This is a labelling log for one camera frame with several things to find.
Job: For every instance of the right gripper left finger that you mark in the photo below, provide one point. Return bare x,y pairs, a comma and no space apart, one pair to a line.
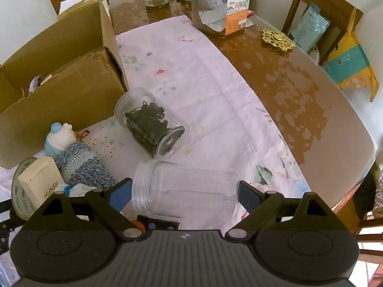
108,204

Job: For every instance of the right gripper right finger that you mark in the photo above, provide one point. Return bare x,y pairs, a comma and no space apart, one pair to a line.
262,211

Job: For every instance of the clear plastic jar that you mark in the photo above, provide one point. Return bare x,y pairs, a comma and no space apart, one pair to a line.
167,189

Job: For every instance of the cream carton box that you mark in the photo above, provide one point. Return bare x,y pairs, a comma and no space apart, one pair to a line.
40,179

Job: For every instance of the clear jar with black bits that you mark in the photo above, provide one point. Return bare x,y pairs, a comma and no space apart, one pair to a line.
152,124

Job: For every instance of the clear tape roll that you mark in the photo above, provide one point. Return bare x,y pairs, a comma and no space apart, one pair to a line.
22,204

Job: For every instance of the white blue-striped sock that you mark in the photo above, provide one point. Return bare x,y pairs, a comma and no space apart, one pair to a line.
78,190

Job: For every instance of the black toy with orange buttons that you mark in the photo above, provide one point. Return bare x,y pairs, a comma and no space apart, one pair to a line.
146,224

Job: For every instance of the grey knitted sock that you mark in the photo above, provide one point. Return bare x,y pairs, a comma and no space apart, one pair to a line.
78,164

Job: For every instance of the blue white snowman doll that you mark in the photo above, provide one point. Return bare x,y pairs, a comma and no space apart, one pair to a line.
58,139

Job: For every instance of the pink floral tablecloth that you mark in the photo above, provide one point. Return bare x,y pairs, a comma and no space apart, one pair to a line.
229,128

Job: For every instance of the open cardboard box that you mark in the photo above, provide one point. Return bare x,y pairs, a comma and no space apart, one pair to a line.
70,73

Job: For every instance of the yellow teal bag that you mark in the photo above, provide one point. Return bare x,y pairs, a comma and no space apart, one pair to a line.
348,66

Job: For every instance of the gold snowflake coaster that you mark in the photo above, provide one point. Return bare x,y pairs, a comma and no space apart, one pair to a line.
277,40

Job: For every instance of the teal packet on chair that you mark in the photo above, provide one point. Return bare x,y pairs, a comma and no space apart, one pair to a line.
309,29

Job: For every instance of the large clear black-lid jar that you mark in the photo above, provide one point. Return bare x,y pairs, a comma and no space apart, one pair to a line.
219,18

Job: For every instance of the wooden chair near right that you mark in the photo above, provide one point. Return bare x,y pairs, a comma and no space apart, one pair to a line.
337,12

